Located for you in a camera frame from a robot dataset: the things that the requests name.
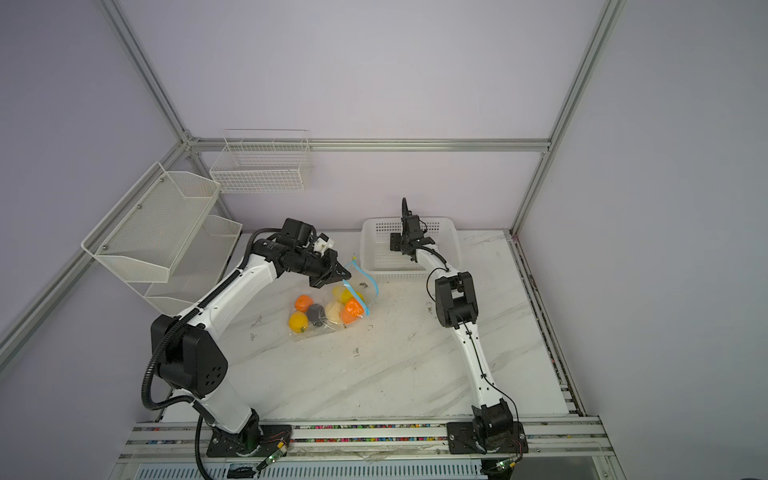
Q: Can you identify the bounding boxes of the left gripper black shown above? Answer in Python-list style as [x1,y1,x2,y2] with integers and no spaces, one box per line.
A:
[289,248,352,289]

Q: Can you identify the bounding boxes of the white plastic perforated basket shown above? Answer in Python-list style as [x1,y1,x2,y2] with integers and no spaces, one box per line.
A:
[359,217,463,281]

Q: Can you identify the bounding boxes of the clear zip top bag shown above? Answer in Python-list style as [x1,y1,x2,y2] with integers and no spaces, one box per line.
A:
[287,255,380,341]

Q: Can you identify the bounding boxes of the white garlic bulb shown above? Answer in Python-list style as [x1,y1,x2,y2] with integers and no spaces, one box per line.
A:
[324,300,344,326]

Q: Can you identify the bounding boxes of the orange tangerine front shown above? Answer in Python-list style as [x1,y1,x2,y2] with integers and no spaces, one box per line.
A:
[294,295,314,313]

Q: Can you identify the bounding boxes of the orange tangerine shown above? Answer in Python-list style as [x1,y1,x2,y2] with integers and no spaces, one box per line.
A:
[294,295,314,313]
[340,298,365,325]

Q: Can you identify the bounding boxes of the black avocado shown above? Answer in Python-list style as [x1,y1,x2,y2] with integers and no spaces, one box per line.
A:
[306,303,326,327]

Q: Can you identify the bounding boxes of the orange tangerine back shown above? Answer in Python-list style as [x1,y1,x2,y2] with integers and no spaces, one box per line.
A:
[340,298,365,325]

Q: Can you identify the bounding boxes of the round yellow fruit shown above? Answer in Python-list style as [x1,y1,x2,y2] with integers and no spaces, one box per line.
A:
[288,311,310,334]

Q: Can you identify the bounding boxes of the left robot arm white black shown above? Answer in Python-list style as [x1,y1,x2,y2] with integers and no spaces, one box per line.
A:
[141,218,351,456]

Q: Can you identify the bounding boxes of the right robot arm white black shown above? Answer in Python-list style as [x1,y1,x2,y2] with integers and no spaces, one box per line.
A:
[390,206,525,456]

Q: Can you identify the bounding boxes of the lower white mesh shelf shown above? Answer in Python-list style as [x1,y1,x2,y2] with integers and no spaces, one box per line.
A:
[143,215,242,316]

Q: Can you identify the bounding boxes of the white mesh shelf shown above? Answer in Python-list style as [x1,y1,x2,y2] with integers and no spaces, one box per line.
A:
[143,215,242,316]
[81,163,220,283]

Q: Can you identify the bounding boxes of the upper white mesh shelf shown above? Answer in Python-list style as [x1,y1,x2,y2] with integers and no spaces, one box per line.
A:
[81,163,220,283]

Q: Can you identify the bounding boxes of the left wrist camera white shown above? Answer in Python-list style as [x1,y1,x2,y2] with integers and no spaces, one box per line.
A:
[313,233,334,256]

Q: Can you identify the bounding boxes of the white wire wall basket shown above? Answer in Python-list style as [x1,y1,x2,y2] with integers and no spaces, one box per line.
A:
[209,129,314,194]

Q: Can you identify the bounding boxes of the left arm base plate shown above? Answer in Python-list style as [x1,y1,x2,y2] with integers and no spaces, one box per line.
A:
[206,424,293,458]

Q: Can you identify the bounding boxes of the black corrugated cable left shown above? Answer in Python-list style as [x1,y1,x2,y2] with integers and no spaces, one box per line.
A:
[141,227,283,480]

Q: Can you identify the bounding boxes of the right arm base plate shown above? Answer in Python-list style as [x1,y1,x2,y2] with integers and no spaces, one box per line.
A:
[446,421,529,455]

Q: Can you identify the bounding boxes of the aluminium front rail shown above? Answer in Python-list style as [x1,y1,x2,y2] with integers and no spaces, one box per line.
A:
[117,417,615,464]

